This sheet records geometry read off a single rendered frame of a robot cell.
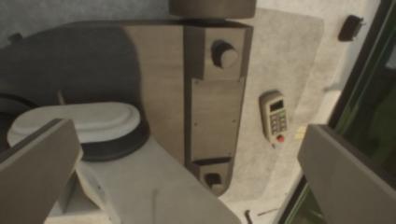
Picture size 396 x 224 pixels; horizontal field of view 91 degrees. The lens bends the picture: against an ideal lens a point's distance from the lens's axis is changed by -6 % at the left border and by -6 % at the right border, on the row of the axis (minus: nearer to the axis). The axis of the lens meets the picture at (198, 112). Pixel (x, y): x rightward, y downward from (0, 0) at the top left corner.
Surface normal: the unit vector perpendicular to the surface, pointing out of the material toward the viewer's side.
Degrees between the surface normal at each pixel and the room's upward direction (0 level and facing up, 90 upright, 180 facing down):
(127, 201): 90
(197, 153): 0
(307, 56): 0
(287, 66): 0
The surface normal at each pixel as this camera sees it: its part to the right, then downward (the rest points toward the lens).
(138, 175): 0.03, -0.88
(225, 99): 0.20, 0.48
